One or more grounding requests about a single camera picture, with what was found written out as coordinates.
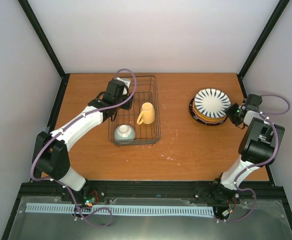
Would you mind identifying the yellow scalloped plate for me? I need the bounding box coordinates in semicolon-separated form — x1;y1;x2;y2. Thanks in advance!
193;106;226;122

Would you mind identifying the black wire dish rack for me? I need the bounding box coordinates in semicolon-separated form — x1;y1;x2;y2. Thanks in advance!
108;75;161;146

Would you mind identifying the white blue striped plate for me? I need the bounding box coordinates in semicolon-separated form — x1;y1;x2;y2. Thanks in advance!
194;88;231;119

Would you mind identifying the yellow ceramic mug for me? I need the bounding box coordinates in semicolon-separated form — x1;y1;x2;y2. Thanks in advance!
136;102;156;125

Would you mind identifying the light green ceramic bowl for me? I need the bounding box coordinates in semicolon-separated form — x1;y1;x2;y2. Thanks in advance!
114;124;136;144

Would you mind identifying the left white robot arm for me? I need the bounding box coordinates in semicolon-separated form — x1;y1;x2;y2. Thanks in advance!
30;77;134;202

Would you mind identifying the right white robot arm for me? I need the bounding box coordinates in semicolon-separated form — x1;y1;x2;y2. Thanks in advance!
209;94;285;203

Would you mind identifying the black bottom plate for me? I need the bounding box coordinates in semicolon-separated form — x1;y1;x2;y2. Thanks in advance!
188;97;228;126

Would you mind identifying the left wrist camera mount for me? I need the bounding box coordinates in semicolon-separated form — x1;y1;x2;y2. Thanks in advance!
115;77;132;95

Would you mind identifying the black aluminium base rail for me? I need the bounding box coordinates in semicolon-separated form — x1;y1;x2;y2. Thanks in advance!
20;179;287;207

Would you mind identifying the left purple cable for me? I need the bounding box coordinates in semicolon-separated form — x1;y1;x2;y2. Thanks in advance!
29;68;137;228

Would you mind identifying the right black frame post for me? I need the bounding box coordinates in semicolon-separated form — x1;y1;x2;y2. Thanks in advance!
237;0;291;78

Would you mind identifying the black frame post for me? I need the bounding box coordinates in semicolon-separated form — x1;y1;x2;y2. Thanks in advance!
237;0;291;78
18;0;66;79

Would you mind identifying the left black frame post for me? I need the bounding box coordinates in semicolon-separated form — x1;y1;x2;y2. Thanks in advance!
18;0;66;79

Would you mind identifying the light blue slotted cable duct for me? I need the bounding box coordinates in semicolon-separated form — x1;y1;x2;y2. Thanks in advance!
25;203;214;218

